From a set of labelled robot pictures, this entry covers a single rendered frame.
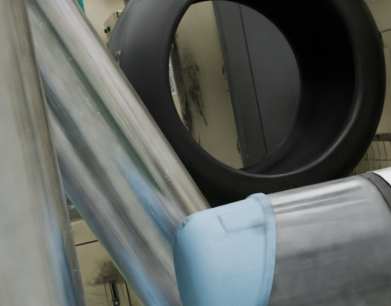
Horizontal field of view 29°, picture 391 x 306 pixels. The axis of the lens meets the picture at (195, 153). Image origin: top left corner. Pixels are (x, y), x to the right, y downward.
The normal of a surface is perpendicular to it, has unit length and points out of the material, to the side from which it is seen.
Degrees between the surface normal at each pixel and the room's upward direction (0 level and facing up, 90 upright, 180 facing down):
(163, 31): 85
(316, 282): 90
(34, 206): 90
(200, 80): 90
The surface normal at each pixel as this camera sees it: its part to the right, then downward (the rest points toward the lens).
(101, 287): 0.27, 0.00
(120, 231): -0.35, 0.36
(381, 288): 0.27, 0.41
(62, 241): 0.94, -0.17
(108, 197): -0.15, 0.25
